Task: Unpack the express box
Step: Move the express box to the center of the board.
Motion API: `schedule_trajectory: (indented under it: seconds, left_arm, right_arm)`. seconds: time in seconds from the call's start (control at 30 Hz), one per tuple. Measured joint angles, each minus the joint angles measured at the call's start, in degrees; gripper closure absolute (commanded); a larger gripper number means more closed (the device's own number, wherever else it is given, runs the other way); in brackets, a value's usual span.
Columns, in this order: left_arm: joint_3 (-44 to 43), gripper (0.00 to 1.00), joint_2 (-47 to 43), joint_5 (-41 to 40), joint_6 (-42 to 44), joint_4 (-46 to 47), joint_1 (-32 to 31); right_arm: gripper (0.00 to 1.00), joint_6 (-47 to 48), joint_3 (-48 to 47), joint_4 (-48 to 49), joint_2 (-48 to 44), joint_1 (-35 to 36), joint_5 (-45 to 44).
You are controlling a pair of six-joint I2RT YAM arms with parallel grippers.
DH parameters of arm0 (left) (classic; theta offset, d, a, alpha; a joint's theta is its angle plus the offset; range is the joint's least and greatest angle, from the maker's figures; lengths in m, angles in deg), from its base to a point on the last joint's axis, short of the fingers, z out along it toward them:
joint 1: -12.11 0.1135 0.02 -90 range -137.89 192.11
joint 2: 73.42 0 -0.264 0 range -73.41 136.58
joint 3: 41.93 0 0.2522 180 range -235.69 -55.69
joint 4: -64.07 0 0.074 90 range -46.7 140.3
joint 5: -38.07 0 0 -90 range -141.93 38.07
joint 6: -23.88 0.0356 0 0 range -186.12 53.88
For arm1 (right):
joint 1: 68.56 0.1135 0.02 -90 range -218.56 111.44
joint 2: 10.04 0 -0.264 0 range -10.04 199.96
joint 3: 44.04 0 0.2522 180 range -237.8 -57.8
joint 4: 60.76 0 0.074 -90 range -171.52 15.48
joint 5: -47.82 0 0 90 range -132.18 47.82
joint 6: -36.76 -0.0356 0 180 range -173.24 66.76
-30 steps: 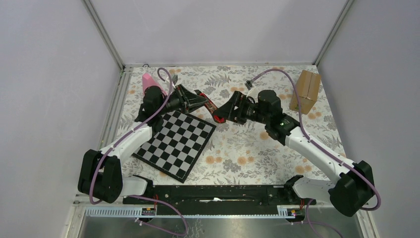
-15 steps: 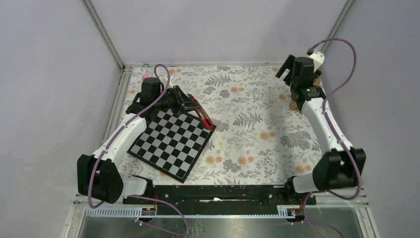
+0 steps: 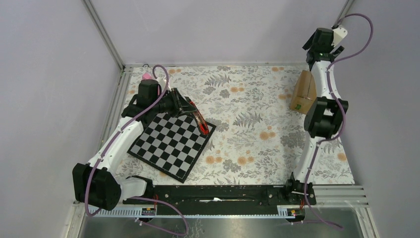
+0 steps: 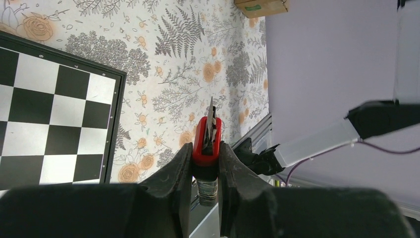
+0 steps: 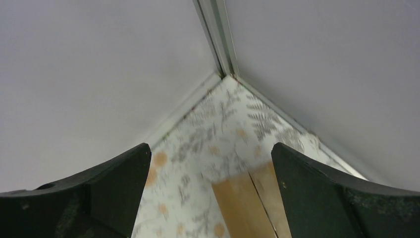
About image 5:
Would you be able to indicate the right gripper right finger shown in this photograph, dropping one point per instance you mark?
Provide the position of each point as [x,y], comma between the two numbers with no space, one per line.
[323,202]

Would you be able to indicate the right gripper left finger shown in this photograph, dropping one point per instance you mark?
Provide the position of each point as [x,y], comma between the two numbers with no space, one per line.
[100,202]

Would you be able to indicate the brown cardboard express box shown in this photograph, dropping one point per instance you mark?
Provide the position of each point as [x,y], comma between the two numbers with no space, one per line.
[251,204]

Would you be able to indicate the floral patterned table mat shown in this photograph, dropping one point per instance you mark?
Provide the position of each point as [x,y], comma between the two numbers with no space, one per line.
[228,132]

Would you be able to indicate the right aluminium corner post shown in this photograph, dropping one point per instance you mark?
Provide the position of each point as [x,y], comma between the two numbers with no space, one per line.
[214,20]

